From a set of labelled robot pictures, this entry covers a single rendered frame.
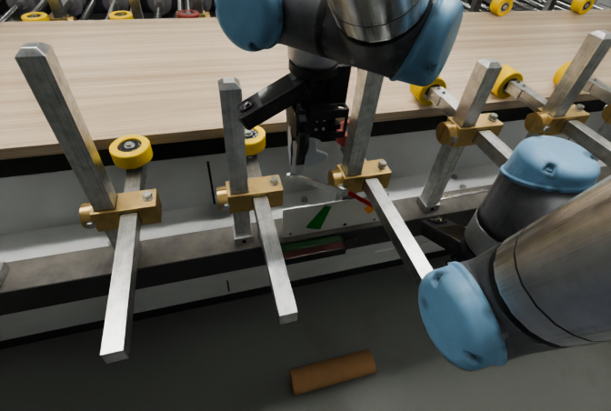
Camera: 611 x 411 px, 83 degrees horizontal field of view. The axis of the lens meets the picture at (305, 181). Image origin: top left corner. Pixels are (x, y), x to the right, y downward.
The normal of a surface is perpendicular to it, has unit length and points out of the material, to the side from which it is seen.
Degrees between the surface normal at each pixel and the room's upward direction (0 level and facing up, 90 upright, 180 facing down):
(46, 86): 90
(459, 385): 0
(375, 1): 130
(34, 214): 90
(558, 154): 0
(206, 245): 0
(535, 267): 87
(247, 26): 90
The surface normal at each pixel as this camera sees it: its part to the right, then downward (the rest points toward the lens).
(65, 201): 0.26, 0.67
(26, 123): 0.07, -0.73
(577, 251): -0.99, -0.04
